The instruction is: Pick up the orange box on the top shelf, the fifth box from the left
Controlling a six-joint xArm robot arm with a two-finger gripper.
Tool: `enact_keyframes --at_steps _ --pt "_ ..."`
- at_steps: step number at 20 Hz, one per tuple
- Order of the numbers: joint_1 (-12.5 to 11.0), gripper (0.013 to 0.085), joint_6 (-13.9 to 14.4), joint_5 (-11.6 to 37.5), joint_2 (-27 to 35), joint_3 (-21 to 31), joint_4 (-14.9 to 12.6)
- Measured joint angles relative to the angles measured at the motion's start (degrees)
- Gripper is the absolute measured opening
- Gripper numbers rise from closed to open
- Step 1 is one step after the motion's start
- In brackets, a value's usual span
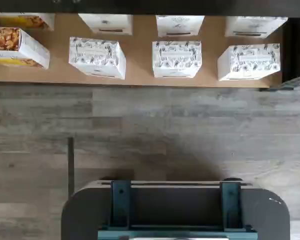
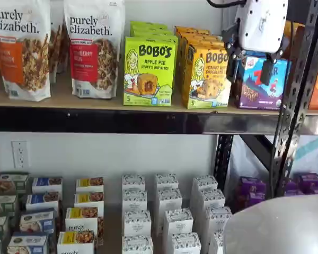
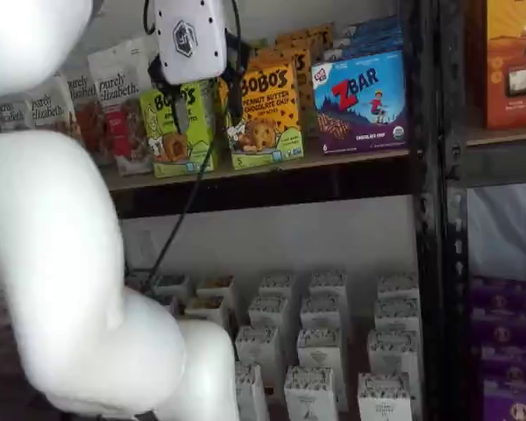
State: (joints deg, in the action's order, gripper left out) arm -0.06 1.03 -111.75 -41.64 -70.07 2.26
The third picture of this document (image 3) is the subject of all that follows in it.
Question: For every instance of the black metal shelf unit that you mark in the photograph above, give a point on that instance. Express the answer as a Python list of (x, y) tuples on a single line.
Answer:
[(289, 182)]

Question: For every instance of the purple snack box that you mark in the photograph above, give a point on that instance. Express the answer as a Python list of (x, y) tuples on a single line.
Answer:
[(513, 364), (502, 329), (499, 294), (513, 403)]

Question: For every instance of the blue Zbar chocolate chip box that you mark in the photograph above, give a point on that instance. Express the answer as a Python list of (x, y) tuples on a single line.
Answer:
[(359, 105), (372, 24), (368, 37), (364, 50)]

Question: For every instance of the dark grey metal shelf unit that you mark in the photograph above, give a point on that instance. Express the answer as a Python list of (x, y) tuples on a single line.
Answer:
[(504, 166)]

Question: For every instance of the dark red purely elizabeth bag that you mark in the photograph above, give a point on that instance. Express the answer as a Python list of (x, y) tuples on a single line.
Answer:
[(87, 127)]

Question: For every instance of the white organic pantry box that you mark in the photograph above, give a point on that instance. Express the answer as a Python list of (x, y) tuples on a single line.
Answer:
[(320, 351), (392, 355), (322, 313), (278, 285), (383, 399), (396, 287), (311, 394), (258, 351), (396, 316), (252, 394), (329, 285), (269, 313)]

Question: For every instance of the large orange snack box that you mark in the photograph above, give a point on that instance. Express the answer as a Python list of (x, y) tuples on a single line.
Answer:
[(513, 57)]

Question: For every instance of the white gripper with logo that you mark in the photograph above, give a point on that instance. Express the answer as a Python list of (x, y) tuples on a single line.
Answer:
[(190, 39)]

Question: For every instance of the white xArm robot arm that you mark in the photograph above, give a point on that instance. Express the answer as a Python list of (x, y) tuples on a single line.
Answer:
[(48, 241)]

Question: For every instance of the orange Bobo's peanut butter box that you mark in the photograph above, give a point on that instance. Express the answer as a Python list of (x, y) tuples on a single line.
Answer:
[(302, 40), (317, 28), (304, 87), (267, 109)]

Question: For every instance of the red white purely elizabeth bag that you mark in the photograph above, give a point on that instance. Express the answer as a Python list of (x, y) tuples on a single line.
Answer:
[(118, 87)]

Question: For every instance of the white box with brown top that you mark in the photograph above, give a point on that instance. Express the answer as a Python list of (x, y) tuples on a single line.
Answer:
[(173, 287), (206, 309), (217, 289)]

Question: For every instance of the blue purely elizabeth granola bag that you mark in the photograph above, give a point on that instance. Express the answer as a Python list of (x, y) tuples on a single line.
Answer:
[(9, 116)]

